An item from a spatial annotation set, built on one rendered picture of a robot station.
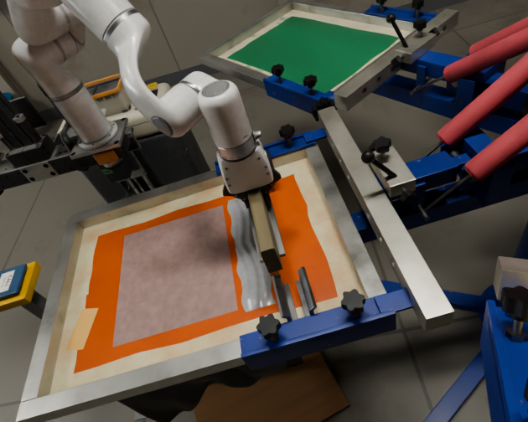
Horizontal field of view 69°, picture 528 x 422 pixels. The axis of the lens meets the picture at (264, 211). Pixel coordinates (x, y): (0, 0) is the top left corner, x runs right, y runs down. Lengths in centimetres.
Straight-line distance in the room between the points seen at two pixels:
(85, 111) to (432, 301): 97
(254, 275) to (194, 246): 21
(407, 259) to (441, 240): 134
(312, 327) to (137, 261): 53
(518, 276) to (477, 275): 138
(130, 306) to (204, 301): 20
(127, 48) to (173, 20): 311
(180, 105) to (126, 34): 15
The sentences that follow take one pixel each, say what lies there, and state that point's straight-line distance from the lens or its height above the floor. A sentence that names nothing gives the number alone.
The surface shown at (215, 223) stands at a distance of 105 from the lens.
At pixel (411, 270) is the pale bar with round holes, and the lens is 77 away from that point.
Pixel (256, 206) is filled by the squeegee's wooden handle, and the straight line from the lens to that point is 79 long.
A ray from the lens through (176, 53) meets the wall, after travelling 396.
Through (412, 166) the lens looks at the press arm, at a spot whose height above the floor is 104.
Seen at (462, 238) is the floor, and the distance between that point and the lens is 214.
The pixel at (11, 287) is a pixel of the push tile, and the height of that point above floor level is 97.
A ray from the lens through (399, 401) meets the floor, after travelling 176.
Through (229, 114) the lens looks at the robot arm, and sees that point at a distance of 68.
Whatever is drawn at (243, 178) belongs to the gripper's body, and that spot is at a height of 119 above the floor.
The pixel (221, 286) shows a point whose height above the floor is 95.
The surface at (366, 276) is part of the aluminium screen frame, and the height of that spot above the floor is 99.
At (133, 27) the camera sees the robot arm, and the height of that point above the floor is 149.
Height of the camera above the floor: 169
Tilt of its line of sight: 46 degrees down
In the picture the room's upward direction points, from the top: 21 degrees counter-clockwise
